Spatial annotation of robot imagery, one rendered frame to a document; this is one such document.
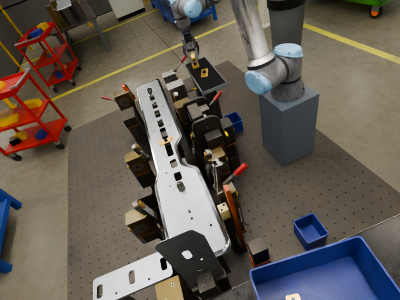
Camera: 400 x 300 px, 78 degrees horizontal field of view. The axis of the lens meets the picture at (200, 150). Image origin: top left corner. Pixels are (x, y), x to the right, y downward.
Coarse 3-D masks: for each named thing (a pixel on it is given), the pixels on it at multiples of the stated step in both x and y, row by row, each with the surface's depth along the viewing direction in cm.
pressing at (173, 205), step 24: (144, 96) 170; (144, 120) 151; (168, 120) 144; (168, 168) 118; (192, 168) 115; (168, 192) 109; (192, 192) 106; (168, 216) 101; (192, 216) 98; (216, 216) 95; (216, 240) 89
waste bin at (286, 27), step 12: (276, 0) 304; (288, 0) 299; (300, 0) 301; (276, 12) 317; (288, 12) 311; (300, 12) 314; (276, 24) 328; (288, 24) 322; (300, 24) 326; (276, 36) 341; (288, 36) 333; (300, 36) 340
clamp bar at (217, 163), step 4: (212, 160) 86; (216, 160) 86; (208, 164) 85; (212, 164) 85; (216, 164) 86; (220, 164) 84; (208, 168) 84; (216, 168) 84; (220, 168) 85; (216, 172) 86; (220, 172) 86; (216, 176) 87; (220, 176) 88; (216, 180) 90; (220, 180) 89; (216, 184) 95; (220, 184) 91; (216, 188) 96; (220, 188) 92
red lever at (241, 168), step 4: (244, 164) 90; (240, 168) 90; (244, 168) 90; (236, 172) 91; (240, 172) 91; (232, 176) 92; (236, 176) 92; (228, 180) 93; (232, 180) 93; (224, 184) 94; (228, 184) 94
